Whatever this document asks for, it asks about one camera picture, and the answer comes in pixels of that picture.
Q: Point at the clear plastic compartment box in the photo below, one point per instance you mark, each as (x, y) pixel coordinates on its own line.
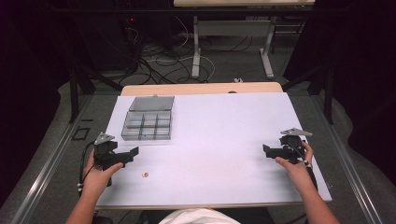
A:
(148, 118)

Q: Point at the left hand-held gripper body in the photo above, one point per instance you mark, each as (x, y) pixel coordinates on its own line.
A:
(106, 152)

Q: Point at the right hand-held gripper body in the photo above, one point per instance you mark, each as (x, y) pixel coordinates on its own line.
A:
(291, 146)

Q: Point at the white metal desk frame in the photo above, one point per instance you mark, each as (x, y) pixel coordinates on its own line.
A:
(232, 37)

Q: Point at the person's white shirt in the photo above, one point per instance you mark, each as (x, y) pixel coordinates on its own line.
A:
(199, 216)

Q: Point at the person's left hand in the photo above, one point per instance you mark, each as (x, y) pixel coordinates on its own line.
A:
(99, 177)

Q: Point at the black metal stand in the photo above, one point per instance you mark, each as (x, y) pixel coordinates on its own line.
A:
(317, 84)
(84, 84)

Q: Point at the person's right hand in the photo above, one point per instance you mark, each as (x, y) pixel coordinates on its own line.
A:
(297, 169)

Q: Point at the white table mat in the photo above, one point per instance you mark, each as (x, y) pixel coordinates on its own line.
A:
(218, 149)

